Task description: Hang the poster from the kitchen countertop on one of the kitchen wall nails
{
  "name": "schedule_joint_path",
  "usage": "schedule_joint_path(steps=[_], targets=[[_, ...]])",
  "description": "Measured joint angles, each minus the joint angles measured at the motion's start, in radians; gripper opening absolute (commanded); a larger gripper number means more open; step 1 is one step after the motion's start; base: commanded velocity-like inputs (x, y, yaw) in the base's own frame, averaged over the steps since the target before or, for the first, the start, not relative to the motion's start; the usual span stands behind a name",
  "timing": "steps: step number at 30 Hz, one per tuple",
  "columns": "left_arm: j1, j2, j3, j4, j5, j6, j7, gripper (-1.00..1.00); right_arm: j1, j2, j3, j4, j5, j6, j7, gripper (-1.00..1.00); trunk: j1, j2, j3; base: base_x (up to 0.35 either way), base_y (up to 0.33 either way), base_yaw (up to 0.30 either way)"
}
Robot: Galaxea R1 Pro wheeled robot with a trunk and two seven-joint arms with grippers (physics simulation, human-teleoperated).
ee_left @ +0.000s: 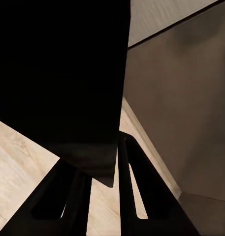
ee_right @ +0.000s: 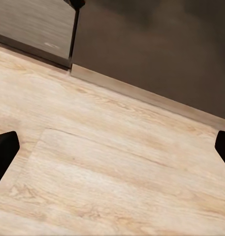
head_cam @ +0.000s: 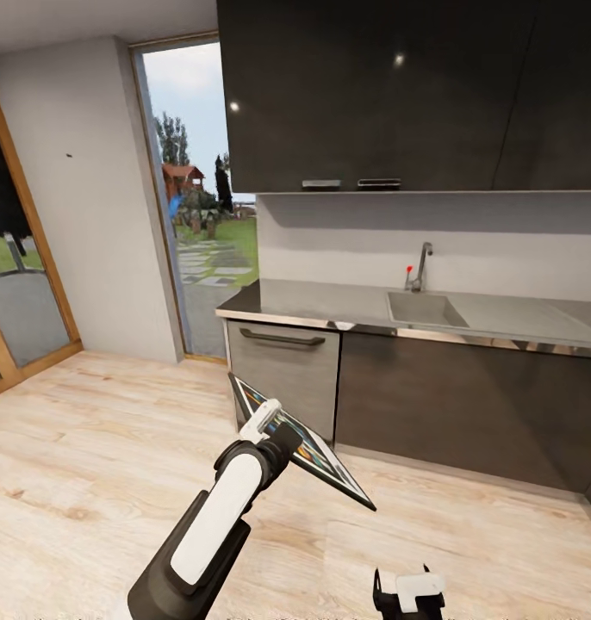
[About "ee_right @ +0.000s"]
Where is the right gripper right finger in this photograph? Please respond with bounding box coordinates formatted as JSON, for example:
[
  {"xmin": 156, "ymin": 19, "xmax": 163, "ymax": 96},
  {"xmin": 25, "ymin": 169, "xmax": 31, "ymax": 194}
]
[{"xmin": 215, "ymin": 130, "xmax": 225, "ymax": 162}]

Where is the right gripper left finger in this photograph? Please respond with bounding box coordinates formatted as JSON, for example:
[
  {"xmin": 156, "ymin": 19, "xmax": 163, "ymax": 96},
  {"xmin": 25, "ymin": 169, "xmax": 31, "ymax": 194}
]
[{"xmin": 0, "ymin": 131, "xmax": 20, "ymax": 181}]

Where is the poster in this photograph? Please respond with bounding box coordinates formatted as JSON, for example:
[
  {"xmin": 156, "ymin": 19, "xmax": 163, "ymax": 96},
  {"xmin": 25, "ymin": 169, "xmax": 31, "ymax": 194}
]
[{"xmin": 64, "ymin": 0, "xmax": 86, "ymax": 11}]

